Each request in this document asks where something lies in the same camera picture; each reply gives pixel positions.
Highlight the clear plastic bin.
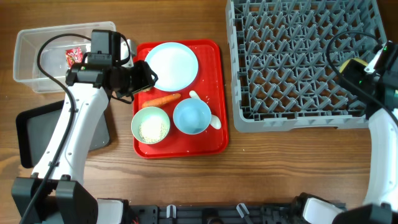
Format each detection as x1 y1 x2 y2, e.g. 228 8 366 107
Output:
13 21 116 93

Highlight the orange carrot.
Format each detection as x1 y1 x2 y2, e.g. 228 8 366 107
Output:
142 93 181 108

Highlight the grey dishwasher rack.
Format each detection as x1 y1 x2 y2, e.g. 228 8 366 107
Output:
225 0 386 133

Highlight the red serving tray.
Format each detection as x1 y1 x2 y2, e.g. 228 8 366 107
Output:
133 39 229 159

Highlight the black tray bin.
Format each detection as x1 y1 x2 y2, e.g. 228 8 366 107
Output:
16 100 111 169

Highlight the red snack wrapper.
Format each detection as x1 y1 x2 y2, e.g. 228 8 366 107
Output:
65 47 83 68

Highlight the light blue bowl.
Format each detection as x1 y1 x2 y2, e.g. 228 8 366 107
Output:
172 98 211 135

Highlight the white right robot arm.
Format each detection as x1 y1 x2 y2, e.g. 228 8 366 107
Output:
298 41 397 223

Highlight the white plastic spoon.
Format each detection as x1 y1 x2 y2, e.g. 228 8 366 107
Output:
189 90 221 129

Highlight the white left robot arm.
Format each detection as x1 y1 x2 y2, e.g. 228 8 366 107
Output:
12 60 157 223

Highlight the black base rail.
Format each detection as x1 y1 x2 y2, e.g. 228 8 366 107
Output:
130 195 307 224

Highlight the light blue plate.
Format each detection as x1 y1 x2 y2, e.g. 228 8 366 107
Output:
145 42 199 92

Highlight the yellow cup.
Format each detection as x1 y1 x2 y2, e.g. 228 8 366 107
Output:
339 58 368 73

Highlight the green bowl with rice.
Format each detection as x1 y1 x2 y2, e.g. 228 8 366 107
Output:
131 106 170 144

